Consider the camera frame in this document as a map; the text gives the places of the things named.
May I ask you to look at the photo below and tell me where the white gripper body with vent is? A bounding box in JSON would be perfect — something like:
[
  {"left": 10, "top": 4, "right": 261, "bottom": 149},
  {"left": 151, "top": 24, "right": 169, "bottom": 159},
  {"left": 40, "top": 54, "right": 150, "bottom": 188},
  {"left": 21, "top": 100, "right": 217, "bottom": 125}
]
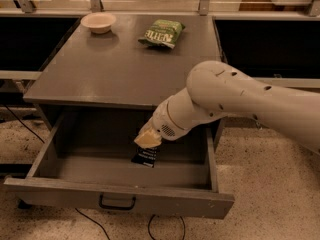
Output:
[{"left": 150, "top": 100, "right": 185, "bottom": 141}]

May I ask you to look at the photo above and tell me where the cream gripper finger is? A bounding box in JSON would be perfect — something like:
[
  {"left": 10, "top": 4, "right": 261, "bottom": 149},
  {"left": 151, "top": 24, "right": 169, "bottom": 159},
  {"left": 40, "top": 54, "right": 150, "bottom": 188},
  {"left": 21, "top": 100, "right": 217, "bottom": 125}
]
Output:
[{"left": 134, "top": 123, "right": 162, "bottom": 149}]

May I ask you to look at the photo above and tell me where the dark blue rxbar wrapper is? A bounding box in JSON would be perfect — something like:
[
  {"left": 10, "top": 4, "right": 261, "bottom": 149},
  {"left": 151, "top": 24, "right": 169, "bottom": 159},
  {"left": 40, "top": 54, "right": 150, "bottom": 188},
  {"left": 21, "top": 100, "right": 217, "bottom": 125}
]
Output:
[{"left": 131, "top": 147, "right": 159, "bottom": 168}]

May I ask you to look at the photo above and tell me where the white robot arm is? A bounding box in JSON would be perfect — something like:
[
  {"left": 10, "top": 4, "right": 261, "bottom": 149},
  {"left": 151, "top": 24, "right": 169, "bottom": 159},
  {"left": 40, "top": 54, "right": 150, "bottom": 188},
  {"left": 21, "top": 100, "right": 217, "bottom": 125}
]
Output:
[{"left": 135, "top": 61, "right": 320, "bottom": 153}]

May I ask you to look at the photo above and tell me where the grey open top drawer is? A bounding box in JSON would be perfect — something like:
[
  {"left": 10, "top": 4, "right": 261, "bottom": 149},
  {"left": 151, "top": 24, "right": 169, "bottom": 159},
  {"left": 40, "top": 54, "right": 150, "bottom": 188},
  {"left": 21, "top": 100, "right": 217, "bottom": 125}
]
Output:
[{"left": 5, "top": 108, "right": 234, "bottom": 219}]

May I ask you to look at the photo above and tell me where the grey cabinet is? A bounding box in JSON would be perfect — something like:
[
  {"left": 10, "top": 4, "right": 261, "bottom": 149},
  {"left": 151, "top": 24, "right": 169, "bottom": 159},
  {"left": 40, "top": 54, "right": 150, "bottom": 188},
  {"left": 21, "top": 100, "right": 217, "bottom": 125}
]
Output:
[{"left": 24, "top": 14, "right": 220, "bottom": 109}]

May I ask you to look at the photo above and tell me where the green kettle chips bag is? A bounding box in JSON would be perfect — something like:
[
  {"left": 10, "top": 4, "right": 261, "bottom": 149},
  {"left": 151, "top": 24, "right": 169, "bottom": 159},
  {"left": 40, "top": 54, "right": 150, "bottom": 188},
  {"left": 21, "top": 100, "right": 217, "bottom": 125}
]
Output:
[{"left": 138, "top": 19, "right": 185, "bottom": 49}]

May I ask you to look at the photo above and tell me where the beige bowl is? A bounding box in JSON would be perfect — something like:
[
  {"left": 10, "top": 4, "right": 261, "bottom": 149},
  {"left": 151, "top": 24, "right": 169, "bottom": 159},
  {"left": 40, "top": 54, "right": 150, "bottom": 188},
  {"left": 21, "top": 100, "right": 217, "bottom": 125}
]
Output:
[{"left": 80, "top": 12, "right": 116, "bottom": 34}]

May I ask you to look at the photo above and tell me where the black cable loop under drawer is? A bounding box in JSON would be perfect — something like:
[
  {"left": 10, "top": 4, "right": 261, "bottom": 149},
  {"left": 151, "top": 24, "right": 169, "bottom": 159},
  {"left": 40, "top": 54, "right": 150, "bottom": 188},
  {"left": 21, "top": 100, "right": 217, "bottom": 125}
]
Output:
[{"left": 147, "top": 213, "right": 186, "bottom": 240}]

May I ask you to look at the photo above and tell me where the black drawer handle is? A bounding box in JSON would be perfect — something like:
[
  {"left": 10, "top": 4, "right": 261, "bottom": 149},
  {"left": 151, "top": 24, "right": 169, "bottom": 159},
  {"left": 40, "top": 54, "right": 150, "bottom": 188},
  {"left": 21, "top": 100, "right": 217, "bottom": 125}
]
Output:
[{"left": 98, "top": 194, "right": 136, "bottom": 211}]

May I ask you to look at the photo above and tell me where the black cable under drawer left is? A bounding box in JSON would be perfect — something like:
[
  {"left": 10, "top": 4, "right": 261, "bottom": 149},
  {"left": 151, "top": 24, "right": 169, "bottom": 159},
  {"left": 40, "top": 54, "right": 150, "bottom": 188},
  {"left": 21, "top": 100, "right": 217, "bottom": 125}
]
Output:
[{"left": 74, "top": 207, "right": 112, "bottom": 240}]

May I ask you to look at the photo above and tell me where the black cable on floor left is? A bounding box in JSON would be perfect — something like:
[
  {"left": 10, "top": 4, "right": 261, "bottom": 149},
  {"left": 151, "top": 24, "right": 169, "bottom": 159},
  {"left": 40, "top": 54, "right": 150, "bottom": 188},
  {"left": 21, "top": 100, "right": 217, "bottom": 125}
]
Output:
[{"left": 2, "top": 104, "right": 46, "bottom": 144}]

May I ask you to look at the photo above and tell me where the metal railing frame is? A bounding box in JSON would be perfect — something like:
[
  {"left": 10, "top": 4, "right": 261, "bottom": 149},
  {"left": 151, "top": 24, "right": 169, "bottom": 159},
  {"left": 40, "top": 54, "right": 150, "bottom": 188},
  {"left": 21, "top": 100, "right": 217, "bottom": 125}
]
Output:
[{"left": 1, "top": 0, "right": 319, "bottom": 98}]

